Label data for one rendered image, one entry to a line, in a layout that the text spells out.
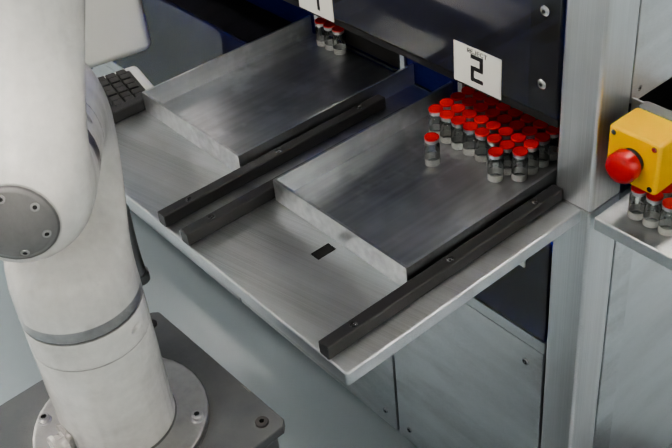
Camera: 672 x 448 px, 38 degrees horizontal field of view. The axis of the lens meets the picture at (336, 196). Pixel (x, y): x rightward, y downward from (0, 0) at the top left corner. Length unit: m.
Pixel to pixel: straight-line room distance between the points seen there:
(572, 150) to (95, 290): 0.63
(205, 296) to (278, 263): 1.31
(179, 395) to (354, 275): 0.26
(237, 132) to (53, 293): 0.64
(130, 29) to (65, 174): 1.13
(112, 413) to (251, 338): 1.41
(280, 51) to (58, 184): 0.95
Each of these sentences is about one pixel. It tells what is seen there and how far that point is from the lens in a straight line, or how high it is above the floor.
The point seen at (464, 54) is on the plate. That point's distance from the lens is 1.33.
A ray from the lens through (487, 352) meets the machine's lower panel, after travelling 1.63.
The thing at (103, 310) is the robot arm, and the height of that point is 1.07.
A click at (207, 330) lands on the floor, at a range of 2.45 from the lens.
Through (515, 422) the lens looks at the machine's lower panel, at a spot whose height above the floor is 0.38.
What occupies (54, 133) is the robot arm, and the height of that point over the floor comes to 1.29.
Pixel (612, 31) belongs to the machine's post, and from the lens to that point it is 1.17.
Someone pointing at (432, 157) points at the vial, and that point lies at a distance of 1.36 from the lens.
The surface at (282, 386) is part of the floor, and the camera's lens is 2.29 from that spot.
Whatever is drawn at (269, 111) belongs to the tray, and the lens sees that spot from 1.53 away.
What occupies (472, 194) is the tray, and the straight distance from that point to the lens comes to 1.32.
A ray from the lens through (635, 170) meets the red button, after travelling 1.17.
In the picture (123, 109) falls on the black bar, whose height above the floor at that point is 0.90.
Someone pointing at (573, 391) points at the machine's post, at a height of 0.54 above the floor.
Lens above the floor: 1.68
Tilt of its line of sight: 37 degrees down
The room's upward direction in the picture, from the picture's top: 6 degrees counter-clockwise
